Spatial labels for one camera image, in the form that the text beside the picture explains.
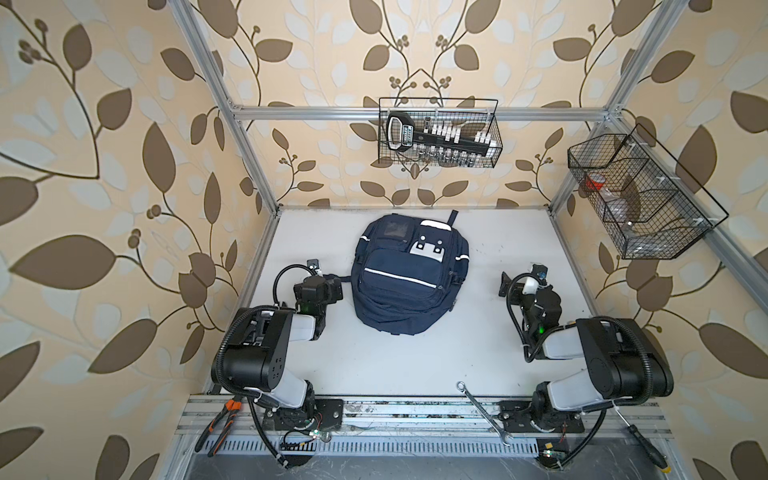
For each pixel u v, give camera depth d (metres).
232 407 0.75
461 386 0.79
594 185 0.82
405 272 0.90
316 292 0.74
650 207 0.73
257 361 0.45
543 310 0.69
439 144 0.86
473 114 0.91
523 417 0.74
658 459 0.67
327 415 0.75
